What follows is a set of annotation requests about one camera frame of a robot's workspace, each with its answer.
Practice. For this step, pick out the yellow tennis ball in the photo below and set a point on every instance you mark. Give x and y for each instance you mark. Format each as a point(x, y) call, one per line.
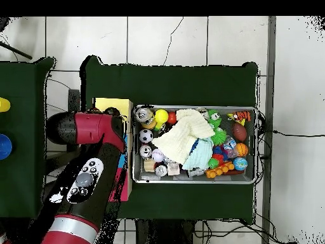
point(161, 116)

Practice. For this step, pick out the dark thin rod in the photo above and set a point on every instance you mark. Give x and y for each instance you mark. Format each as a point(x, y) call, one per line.
point(17, 51)

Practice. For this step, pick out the shallow mesh bin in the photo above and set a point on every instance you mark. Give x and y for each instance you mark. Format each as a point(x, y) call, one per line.
point(228, 178)

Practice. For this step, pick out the black upright panel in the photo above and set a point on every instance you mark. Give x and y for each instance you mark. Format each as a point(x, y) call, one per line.
point(74, 100)

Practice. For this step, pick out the orange mini basketball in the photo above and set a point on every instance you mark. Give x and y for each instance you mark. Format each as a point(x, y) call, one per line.
point(241, 149)

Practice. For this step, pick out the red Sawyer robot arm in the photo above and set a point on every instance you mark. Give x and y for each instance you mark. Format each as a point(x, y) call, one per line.
point(94, 127)

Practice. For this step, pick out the crushed clear plastic bottle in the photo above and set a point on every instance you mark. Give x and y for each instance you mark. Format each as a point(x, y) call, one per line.
point(229, 147)

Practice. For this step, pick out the wooden box with three holes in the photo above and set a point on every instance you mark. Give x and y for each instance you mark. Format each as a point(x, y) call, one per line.
point(119, 104)

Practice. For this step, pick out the black and white soccer ball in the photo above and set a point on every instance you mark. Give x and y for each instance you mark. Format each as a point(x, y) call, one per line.
point(146, 136)

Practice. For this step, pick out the light blue knitted cloth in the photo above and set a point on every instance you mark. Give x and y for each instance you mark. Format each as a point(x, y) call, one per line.
point(200, 156)

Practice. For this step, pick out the silver drink can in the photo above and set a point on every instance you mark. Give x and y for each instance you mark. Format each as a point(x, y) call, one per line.
point(146, 151)

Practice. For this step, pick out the yellow plastic cup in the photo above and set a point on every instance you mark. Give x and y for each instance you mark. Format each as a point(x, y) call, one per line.
point(3, 104)

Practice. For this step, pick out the white baseball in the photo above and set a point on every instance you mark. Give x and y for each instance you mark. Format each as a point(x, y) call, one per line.
point(158, 155)

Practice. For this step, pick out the brown mini football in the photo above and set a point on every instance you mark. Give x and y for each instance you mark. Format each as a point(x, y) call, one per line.
point(239, 132)

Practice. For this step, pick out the blue green globe ball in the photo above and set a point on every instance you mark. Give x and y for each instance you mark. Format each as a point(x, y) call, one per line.
point(240, 164)

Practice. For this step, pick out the printed drink can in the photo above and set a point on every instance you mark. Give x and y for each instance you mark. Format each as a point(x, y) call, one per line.
point(144, 115)

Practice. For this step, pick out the dark green tablecloth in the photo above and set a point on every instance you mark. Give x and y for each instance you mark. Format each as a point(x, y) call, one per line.
point(177, 86)
point(20, 178)

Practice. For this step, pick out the cream knitted cloth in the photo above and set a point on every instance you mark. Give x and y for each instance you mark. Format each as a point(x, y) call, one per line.
point(180, 142)

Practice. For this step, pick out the blue plastic cup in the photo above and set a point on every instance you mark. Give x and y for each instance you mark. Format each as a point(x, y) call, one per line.
point(5, 147)

